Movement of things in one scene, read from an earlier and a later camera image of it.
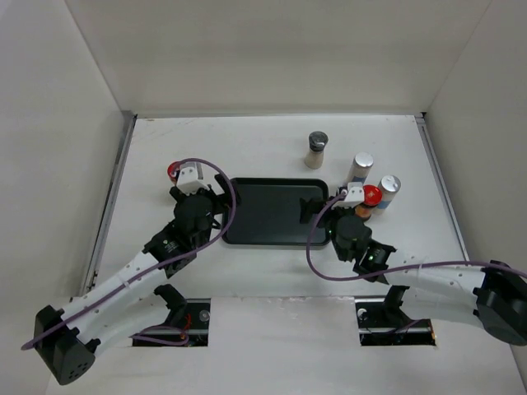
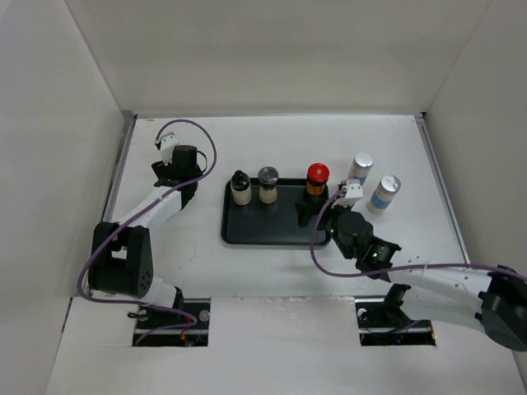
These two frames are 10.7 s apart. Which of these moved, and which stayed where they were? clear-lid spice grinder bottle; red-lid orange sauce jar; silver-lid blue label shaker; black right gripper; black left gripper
Moved: red-lid orange sauce jar; clear-lid spice grinder bottle; black left gripper
Stayed: silver-lid blue label shaker; black right gripper
